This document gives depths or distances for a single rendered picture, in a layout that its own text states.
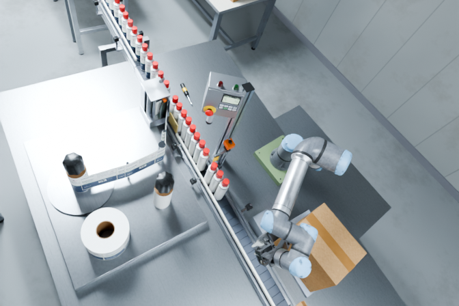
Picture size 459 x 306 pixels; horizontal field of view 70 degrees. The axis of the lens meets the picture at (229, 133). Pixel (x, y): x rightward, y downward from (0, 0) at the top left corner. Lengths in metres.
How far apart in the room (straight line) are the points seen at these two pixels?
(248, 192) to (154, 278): 0.67
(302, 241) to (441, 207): 2.68
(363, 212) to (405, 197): 1.46
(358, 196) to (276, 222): 1.03
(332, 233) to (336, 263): 0.14
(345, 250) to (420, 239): 1.90
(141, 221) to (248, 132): 0.87
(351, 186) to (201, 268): 1.08
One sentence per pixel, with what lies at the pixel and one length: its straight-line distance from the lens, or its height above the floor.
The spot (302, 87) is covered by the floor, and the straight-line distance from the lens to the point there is 3.76.
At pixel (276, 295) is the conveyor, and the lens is 1.80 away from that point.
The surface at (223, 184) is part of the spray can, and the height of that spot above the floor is 1.07.
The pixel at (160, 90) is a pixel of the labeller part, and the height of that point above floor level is 1.14.
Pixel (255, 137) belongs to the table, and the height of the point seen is 0.83.
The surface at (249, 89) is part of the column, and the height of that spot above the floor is 1.50.
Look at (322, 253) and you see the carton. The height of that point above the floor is 1.12.
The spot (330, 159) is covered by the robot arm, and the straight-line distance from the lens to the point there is 1.48.
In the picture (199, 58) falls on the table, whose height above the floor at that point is 0.83.
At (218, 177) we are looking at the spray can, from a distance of 1.67.
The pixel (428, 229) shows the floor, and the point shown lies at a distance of 3.68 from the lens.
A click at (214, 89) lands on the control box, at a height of 1.47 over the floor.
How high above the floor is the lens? 2.56
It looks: 56 degrees down
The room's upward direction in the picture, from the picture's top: 24 degrees clockwise
